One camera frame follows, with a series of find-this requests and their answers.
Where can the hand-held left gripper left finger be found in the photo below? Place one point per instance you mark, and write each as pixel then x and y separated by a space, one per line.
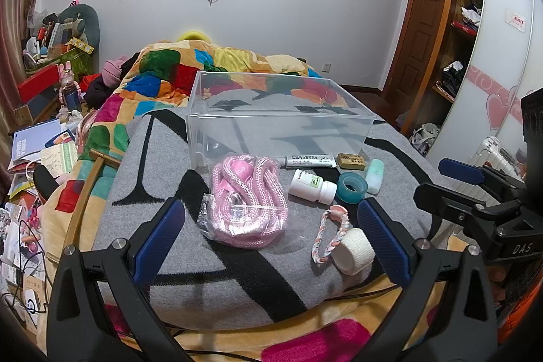
pixel 159 237

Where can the white sliding wardrobe door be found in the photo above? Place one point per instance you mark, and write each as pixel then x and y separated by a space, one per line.
pixel 505 61

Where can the grey plush pillow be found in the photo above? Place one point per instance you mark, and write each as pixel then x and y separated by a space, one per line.
pixel 87 20

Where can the wooden back scratcher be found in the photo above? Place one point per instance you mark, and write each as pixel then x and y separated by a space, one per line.
pixel 91 186

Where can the clear plastic storage box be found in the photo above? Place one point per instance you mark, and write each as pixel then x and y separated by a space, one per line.
pixel 275 124

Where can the colourful patchwork blanket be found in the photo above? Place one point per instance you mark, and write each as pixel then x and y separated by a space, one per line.
pixel 169 65

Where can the teal tape roll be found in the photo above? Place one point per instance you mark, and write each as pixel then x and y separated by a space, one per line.
pixel 342 192

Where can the small brown box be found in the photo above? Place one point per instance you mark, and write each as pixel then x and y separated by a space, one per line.
pixel 351 160

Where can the yellow round cushion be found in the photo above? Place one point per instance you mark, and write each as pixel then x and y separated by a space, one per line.
pixel 193 35

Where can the folded clothes on shelf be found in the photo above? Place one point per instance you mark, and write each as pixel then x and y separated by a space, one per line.
pixel 471 15

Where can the white bandage roll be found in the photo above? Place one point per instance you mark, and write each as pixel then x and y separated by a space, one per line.
pixel 360 249

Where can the dark clothes pile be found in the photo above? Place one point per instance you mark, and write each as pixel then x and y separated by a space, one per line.
pixel 99 92

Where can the pink bunny bottle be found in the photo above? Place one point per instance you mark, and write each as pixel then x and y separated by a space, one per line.
pixel 70 88

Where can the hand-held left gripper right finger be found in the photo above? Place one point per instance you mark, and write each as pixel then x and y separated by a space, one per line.
pixel 384 237

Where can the pale grey bag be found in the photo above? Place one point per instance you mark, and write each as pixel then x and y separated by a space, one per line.
pixel 424 137

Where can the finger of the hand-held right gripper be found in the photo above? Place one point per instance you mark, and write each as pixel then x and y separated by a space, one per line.
pixel 445 197
pixel 461 171

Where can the brown wooden door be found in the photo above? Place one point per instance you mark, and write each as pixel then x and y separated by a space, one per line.
pixel 418 27

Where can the person's right hand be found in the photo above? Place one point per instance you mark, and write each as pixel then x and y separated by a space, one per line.
pixel 496 281

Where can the pink knit hat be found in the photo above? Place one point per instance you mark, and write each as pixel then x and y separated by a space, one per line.
pixel 113 71

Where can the white ointment tube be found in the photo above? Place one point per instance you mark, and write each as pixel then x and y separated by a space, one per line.
pixel 307 161

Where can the green cardboard box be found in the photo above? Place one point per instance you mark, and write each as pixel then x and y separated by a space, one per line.
pixel 70 58

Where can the blue notebook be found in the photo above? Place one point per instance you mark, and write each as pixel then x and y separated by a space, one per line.
pixel 36 141

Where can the black bag on shelf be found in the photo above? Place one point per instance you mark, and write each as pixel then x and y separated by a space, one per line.
pixel 453 77

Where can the mint green small bottle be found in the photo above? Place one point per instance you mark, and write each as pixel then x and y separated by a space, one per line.
pixel 375 175

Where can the grey blanket with black pattern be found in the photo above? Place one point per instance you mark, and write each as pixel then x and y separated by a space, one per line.
pixel 169 158

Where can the red cardboard box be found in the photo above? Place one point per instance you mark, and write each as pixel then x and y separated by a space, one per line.
pixel 38 84

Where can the white wall socket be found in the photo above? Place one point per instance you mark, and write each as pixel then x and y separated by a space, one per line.
pixel 326 67

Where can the patterned brown curtain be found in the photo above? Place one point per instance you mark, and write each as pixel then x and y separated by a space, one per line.
pixel 15 48

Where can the white suitcase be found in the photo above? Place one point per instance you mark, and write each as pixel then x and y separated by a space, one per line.
pixel 492 150

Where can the white medicine bottle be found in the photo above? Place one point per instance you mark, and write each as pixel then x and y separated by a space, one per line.
pixel 309 186

